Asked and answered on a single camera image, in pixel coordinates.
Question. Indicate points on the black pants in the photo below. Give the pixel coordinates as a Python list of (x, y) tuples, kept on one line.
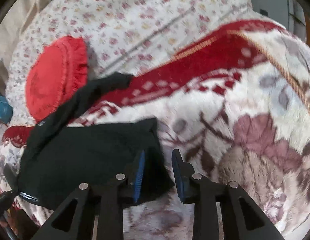
[(57, 158)]

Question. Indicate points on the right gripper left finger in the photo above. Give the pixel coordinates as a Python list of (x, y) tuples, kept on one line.
[(95, 212)]

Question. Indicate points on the floral white quilt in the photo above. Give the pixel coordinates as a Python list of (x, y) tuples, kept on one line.
[(131, 36)]

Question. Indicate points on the red heart ruffled pillow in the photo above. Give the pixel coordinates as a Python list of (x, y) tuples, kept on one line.
[(57, 74)]

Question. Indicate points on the blue plastic bag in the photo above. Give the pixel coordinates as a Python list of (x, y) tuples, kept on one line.
[(6, 110)]

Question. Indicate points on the red white floral blanket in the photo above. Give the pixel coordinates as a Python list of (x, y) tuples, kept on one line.
[(237, 106)]

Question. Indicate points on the beige curtain cloth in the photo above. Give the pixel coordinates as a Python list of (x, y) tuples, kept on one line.
[(15, 22)]

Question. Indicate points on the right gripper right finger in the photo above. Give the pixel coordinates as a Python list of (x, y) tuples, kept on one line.
[(220, 208)]

